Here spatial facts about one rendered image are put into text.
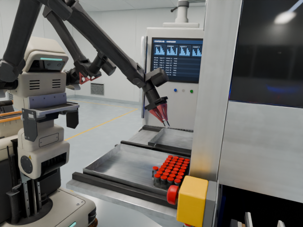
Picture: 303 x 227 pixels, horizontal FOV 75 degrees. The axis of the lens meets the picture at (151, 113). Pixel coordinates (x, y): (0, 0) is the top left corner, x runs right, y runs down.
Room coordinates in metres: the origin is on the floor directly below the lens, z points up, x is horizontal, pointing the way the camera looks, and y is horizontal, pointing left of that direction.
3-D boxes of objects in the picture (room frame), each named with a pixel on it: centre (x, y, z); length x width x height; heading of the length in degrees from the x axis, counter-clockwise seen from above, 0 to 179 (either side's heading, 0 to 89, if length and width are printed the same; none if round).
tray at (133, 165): (0.69, 0.02, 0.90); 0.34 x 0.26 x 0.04; 70
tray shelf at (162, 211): (0.83, -0.07, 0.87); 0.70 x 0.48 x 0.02; 160
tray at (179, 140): (0.97, -0.19, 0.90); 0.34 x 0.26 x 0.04; 70
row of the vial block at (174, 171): (0.64, -0.10, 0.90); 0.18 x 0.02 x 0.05; 160
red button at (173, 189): (0.39, -0.06, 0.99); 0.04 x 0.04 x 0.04; 70
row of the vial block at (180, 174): (0.63, -0.12, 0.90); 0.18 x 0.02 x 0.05; 160
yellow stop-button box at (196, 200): (0.37, -0.11, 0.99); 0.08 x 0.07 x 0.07; 70
